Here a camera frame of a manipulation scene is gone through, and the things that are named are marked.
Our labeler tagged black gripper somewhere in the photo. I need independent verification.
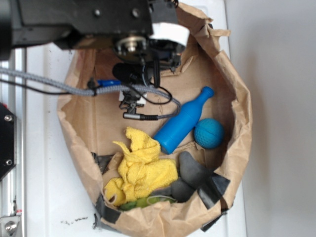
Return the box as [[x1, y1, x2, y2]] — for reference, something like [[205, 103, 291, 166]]
[[112, 22, 190, 87]]

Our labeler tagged blue sponge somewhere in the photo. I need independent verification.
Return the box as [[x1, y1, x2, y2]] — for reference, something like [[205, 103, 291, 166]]
[[97, 79, 121, 87]]

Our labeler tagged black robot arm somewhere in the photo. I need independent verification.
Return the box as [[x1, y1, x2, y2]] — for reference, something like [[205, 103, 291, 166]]
[[0, 0, 190, 86]]

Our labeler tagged blue plastic bottle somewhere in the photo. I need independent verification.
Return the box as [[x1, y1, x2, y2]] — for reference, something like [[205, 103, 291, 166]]
[[154, 86, 214, 155]]

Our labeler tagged blue textured ball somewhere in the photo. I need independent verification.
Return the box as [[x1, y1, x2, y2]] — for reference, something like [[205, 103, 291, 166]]
[[194, 118, 225, 149]]

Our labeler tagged brown paper bag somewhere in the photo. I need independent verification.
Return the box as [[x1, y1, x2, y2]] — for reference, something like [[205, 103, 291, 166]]
[[56, 1, 253, 237]]

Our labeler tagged yellow knitted cloth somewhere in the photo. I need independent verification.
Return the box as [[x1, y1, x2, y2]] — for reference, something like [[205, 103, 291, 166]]
[[104, 127, 178, 206]]

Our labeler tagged green toy with band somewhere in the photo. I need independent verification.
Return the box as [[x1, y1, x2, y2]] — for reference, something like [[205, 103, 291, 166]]
[[119, 195, 177, 211]]

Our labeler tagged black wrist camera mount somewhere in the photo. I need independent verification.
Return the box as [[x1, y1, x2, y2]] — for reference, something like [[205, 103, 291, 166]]
[[119, 85, 158, 121]]

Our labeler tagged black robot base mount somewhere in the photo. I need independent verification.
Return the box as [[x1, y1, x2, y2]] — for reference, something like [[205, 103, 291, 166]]
[[0, 103, 17, 181]]

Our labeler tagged aluminium frame rail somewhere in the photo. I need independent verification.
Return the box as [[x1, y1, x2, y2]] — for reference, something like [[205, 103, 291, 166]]
[[0, 48, 27, 237]]

